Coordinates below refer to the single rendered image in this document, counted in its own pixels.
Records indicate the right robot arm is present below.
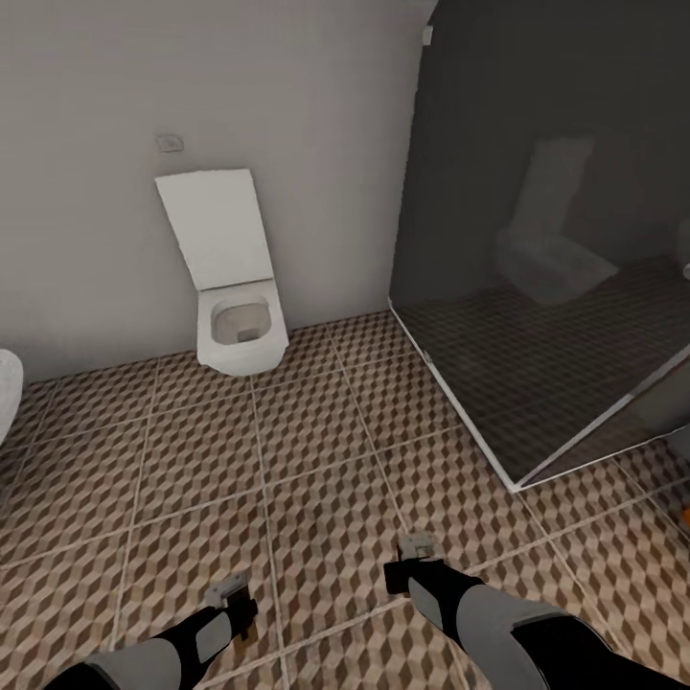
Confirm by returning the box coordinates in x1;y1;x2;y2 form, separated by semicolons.
383;531;690;690

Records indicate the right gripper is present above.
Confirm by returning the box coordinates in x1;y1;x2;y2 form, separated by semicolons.
383;559;414;595

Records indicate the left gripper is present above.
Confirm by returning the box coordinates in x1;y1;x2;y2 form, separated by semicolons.
223;597;258;639

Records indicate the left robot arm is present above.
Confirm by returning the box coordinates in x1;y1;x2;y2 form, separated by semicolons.
37;570;258;690

